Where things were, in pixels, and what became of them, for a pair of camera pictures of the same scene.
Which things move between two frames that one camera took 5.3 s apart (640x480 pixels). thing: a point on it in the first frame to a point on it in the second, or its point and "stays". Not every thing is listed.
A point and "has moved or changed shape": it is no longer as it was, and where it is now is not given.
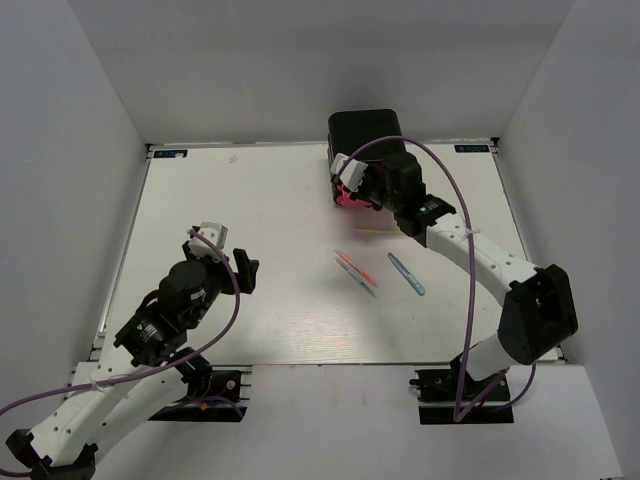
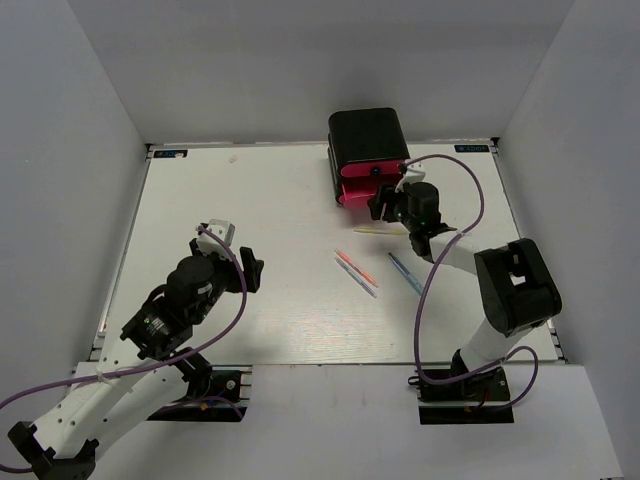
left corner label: x=170 y=153 stays
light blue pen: x=408 y=276 stays
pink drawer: x=343 y=197 has moved or changed shape
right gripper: x=361 y=194 to x=390 y=196
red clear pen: x=350 y=262 stays
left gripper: x=246 y=278 stays
